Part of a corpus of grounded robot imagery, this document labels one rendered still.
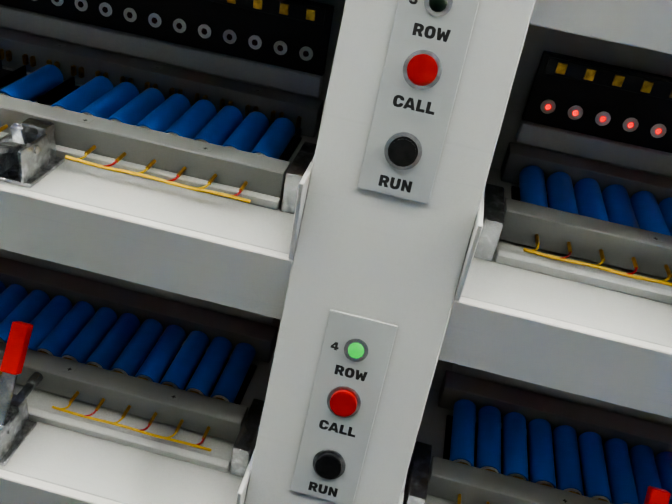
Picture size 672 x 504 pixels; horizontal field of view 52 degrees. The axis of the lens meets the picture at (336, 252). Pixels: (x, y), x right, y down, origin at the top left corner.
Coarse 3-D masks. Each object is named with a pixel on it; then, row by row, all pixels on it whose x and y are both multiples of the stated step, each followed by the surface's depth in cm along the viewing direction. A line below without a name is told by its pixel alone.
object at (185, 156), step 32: (0, 96) 46; (0, 128) 45; (64, 128) 45; (96, 128) 45; (128, 128) 45; (128, 160) 45; (160, 160) 45; (192, 160) 44; (224, 160) 44; (256, 160) 44
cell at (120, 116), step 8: (152, 88) 52; (136, 96) 51; (144, 96) 51; (152, 96) 51; (160, 96) 52; (128, 104) 49; (136, 104) 49; (144, 104) 50; (152, 104) 51; (120, 112) 48; (128, 112) 48; (136, 112) 49; (144, 112) 50; (120, 120) 47; (128, 120) 48; (136, 120) 49
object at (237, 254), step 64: (192, 64) 55; (256, 64) 54; (0, 192) 42; (64, 192) 42; (128, 192) 43; (192, 192) 44; (64, 256) 43; (128, 256) 42; (192, 256) 41; (256, 256) 40
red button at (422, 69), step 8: (416, 56) 36; (424, 56) 36; (408, 64) 36; (416, 64) 36; (424, 64) 36; (432, 64) 36; (408, 72) 36; (416, 72) 36; (424, 72) 36; (432, 72) 36; (416, 80) 36; (424, 80) 36; (432, 80) 36
